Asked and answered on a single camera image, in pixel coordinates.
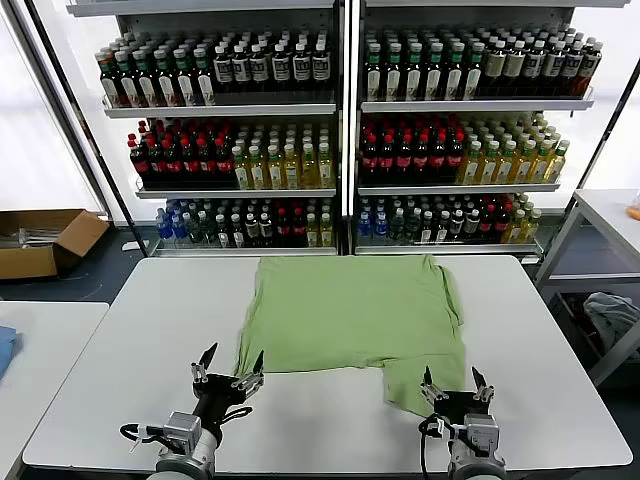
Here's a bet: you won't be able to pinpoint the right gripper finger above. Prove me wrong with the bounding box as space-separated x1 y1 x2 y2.
471 367 497 404
419 365 449 402

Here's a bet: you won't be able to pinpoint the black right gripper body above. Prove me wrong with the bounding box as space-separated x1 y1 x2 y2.
432 389 495 427

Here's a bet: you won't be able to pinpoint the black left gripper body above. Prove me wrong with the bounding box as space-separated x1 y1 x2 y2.
192 373 251 427

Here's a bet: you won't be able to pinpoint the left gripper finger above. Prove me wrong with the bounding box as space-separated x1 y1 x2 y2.
231 350 266 394
190 342 219 385

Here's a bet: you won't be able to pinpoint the green polo shirt red print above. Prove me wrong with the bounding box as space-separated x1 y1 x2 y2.
233 253 469 419

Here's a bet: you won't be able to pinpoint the black storage bin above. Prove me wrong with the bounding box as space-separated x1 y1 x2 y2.
549 291 640 374

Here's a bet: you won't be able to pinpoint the red cloth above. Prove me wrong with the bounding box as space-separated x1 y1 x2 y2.
567 298 609 354

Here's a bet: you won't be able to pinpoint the grey blue cloth bundle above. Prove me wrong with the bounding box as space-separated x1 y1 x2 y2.
582 292 640 362

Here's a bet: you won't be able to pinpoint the blue folded cloth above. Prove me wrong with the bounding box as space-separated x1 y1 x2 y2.
0 325 24 381

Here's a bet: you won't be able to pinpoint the brown cardboard box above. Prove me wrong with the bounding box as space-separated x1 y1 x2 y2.
0 208 111 280

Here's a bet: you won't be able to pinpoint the clear plastic packing items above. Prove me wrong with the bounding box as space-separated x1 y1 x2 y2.
0 227 69 250

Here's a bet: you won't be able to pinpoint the black slanted pole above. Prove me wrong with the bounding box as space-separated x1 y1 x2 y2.
22 0 150 257
534 49 640 274

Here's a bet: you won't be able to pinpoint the grey metal shelf rack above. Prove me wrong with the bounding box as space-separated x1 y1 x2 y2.
67 0 346 257
349 0 631 264

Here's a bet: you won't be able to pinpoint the brown tea bottle green label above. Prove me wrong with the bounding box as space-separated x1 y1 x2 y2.
464 42 486 99
365 42 384 100
426 42 446 100
98 48 125 109
446 42 466 100
153 48 180 108
384 42 404 100
133 48 161 108
193 46 218 107
405 42 425 100
114 49 142 109
173 47 199 107

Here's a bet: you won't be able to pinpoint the dark bottle white square label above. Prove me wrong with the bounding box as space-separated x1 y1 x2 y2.
543 42 566 97
272 42 293 94
312 41 332 93
292 42 313 93
579 42 605 96
562 42 585 97
249 43 271 94
213 44 234 94
232 43 253 94
524 40 547 97

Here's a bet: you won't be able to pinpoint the dark bottle beige label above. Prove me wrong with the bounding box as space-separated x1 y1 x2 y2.
503 39 526 97
484 40 507 97

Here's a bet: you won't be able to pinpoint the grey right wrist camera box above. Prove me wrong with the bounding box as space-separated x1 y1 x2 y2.
462 412 501 457

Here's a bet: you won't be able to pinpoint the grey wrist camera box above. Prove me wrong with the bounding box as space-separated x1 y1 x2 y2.
462 412 501 457
162 411 203 451

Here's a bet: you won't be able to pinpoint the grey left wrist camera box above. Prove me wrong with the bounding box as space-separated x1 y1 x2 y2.
162 411 203 451

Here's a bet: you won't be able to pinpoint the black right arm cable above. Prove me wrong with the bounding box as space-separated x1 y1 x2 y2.
417 414 454 480

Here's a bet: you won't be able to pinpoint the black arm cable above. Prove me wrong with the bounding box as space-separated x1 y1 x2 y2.
417 414 454 480
118 422 171 455

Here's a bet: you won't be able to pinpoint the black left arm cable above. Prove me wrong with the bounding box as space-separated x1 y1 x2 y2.
118 422 171 455

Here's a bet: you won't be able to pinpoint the grey frame side table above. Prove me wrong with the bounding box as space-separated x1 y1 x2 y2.
532 188 640 387

